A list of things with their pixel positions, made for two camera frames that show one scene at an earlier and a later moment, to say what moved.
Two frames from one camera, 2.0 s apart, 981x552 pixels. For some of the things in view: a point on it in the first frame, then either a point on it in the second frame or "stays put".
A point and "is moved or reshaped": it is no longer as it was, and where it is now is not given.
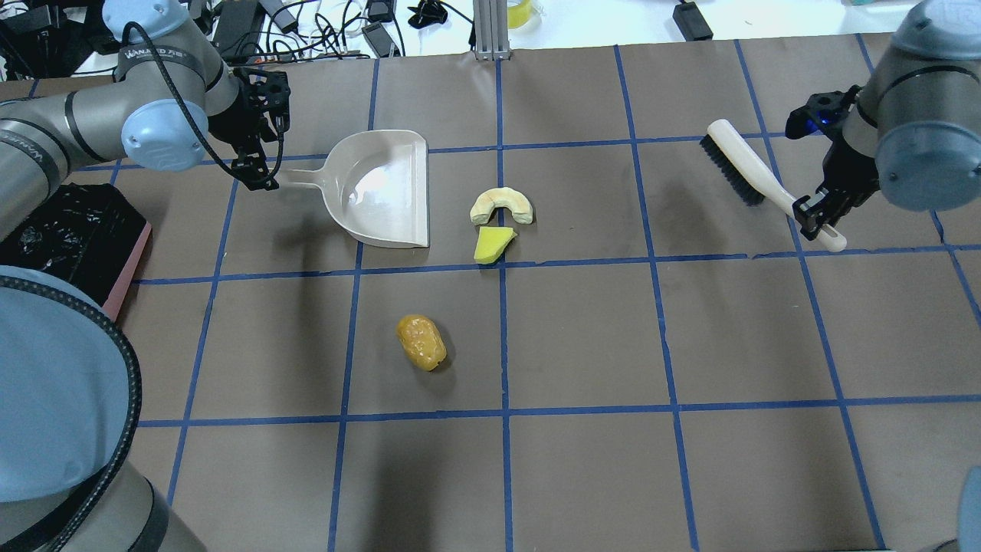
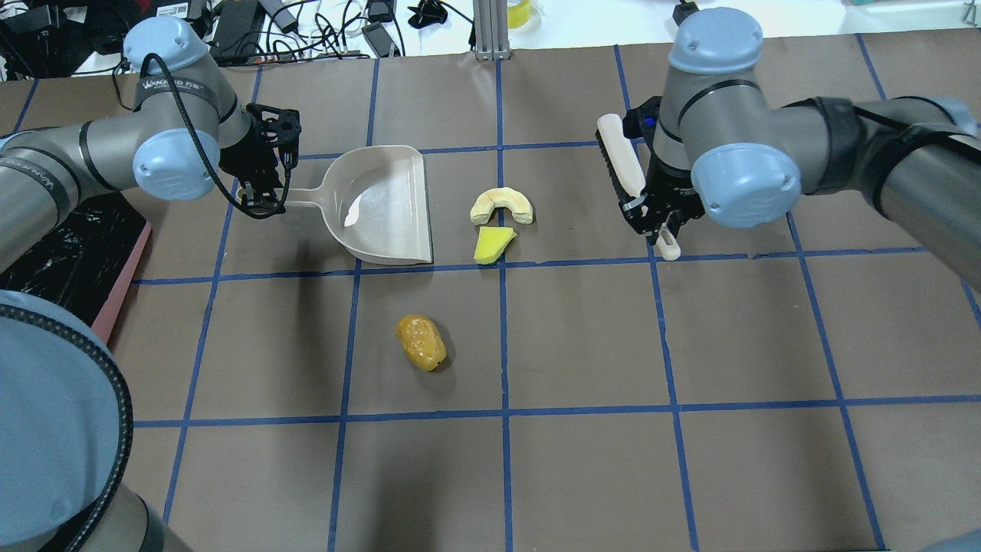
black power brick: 237,29 stays put
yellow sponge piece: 492,243 stays put
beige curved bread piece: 486,204 stays put
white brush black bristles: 746,171 is moved or reshaped
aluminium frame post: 491,30 stays put
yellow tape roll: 519,14 stays put
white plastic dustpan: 378,182 is moved or reshaped
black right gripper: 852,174 -> 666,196
